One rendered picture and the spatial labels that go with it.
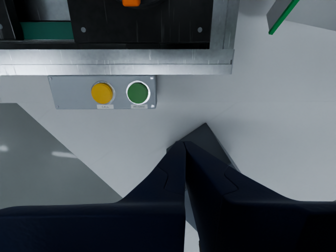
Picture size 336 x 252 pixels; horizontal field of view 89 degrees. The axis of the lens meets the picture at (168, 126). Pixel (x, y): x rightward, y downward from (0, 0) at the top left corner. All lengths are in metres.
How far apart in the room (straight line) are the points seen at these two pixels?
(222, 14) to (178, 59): 0.10
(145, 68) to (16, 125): 1.59
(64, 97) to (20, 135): 1.49
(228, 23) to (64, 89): 0.33
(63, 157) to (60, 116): 1.25
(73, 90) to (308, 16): 0.42
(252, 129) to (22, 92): 0.62
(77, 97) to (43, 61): 0.09
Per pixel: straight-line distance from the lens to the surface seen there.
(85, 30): 0.36
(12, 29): 0.43
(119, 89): 0.36
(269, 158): 0.62
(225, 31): 0.37
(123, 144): 0.52
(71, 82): 0.39
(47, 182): 2.03
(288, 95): 0.56
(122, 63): 0.36
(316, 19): 0.39
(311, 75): 0.58
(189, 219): 0.39
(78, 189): 1.94
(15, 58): 0.44
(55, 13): 0.45
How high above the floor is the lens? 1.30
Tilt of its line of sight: 68 degrees down
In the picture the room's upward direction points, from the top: 178 degrees clockwise
